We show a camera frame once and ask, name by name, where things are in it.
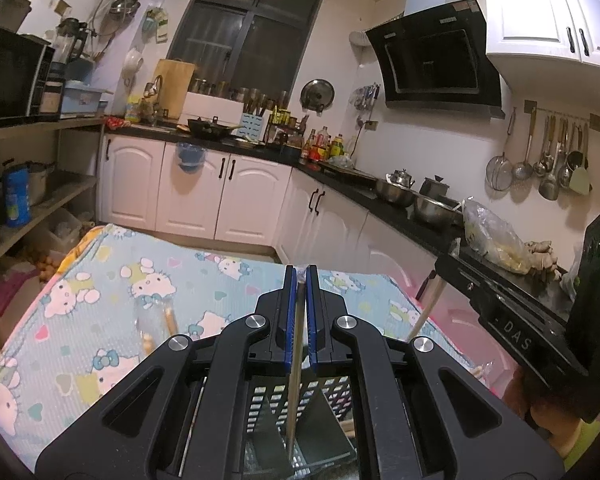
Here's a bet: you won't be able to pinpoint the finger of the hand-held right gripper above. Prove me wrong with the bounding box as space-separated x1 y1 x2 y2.
435 255 573 333

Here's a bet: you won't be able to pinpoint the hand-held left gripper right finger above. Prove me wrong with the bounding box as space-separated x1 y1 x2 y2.
305 264 566 480

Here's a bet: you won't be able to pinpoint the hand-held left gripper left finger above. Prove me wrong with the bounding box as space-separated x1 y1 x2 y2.
35 265 301 480

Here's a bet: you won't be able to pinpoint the grey plastic utensil holder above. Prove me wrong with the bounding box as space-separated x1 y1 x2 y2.
180 375 361 480

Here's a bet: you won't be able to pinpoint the hanging green white utensils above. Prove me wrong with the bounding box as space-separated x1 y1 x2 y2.
145 7 171 45

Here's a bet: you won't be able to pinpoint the person's right hand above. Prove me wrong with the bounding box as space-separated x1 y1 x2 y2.
505 374 600 457

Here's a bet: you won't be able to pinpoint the plastic bag of greens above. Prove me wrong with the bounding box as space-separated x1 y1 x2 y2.
560 242 588 301

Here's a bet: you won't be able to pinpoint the clear plastic food bag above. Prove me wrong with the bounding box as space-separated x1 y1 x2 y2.
461 199 533 276

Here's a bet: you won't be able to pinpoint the pink towel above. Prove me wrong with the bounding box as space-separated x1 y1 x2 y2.
380 272 518 401

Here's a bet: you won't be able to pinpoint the ginger roots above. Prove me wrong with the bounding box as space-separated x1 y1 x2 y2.
522 239 565 282

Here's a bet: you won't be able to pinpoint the steel bowl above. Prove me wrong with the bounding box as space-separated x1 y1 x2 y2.
413 194 465 230

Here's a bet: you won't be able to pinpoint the black kitchen countertop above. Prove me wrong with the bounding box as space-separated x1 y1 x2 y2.
102 122 581 321

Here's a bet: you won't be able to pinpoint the mesh strainer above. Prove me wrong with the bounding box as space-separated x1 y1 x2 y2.
486 109 516 192

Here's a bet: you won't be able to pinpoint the lidded steel pot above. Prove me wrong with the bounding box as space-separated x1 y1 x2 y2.
375 169 417 208

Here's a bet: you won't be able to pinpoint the steel skimmer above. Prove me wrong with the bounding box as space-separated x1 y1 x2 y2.
539 120 563 201

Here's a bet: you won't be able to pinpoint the steel ladle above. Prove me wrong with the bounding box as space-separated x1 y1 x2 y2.
511 109 536 181

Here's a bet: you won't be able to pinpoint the green spatula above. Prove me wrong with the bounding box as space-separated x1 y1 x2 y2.
570 125 593 196

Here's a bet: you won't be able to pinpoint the steel spoon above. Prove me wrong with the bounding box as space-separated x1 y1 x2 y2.
532 116 556 178

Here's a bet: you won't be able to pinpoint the baking tray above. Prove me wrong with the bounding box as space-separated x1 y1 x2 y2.
319 159 377 187

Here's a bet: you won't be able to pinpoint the white base cabinets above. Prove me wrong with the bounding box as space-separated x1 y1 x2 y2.
97 132 461 301

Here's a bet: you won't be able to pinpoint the row of condiment bottles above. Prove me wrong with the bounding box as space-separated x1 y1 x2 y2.
267 105 348 163

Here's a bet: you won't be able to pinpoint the cartoon cat printed blanket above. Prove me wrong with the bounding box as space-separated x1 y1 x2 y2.
0 224 486 471

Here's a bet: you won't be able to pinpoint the blue plastic bag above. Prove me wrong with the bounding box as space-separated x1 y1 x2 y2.
176 142 204 174

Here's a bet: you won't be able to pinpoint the blue white knife block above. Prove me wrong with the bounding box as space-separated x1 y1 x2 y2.
240 112 267 142

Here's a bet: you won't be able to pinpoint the black wok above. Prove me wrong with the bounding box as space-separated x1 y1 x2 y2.
186 116 242 142

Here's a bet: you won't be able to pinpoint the hanging kitchen knives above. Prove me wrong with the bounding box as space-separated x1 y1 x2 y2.
351 84 382 112

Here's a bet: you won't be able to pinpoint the hanging pot lid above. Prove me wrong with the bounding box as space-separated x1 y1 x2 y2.
301 79 336 112

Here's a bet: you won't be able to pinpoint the row of metal jars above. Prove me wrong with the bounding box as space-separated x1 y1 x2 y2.
189 77 291 107

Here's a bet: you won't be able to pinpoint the black range hood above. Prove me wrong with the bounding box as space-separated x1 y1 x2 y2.
365 0 506 121

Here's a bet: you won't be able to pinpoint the pile of potatoes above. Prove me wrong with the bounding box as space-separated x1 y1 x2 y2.
22 254 63 283

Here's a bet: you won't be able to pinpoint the wooden cutting board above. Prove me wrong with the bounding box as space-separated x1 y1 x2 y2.
152 58 197 115

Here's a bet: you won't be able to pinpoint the faucet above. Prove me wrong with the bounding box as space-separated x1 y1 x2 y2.
144 75 166 126

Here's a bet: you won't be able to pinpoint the dark window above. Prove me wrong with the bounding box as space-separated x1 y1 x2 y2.
166 0 329 107

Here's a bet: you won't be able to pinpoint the white upper cabinet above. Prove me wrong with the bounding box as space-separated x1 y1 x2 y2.
482 0 600 72

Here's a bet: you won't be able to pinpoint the small steel pot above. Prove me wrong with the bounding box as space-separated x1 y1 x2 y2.
27 161 52 206

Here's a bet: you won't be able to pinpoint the pink plastic bag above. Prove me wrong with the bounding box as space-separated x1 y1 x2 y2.
0 267 38 317

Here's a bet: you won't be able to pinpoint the blue canister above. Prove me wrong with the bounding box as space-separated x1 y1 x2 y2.
2 162 32 228

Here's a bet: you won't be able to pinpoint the blue storage box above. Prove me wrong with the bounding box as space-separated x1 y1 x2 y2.
60 85 113 117

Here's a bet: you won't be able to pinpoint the white hanging pot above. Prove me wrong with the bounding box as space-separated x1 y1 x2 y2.
122 49 145 80

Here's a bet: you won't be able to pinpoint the wooden shelf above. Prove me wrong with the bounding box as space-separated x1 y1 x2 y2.
0 115 106 281

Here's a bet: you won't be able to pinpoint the blender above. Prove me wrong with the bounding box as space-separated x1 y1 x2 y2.
54 17 89 70

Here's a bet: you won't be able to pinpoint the hanging steel bowls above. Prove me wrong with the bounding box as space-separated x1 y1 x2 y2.
109 0 142 20

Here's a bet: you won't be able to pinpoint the black microwave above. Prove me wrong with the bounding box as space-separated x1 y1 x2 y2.
0 25 56 122

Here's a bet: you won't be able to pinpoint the grey container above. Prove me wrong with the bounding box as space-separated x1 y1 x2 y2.
0 0 33 36

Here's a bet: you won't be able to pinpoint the utensil wall rail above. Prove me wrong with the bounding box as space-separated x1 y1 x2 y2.
524 101 600 132

